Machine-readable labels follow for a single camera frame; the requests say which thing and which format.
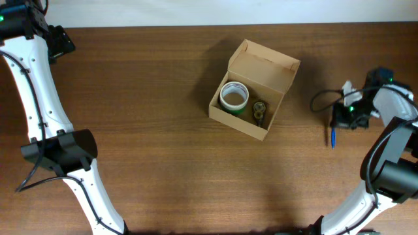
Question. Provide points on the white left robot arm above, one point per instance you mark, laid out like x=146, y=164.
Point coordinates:
x=29, y=46

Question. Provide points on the blue pen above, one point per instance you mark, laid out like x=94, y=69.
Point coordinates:
x=333, y=137

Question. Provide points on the cardboard box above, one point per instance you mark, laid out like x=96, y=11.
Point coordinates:
x=268, y=76

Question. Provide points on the white tape roll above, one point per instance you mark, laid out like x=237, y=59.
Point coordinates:
x=234, y=96

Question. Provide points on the green tape roll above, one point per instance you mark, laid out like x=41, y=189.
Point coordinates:
x=240, y=110

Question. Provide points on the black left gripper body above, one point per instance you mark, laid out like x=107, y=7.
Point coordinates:
x=59, y=43

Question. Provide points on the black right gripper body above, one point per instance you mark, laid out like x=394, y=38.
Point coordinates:
x=356, y=113

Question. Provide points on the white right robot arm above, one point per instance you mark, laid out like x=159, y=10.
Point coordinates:
x=387, y=179

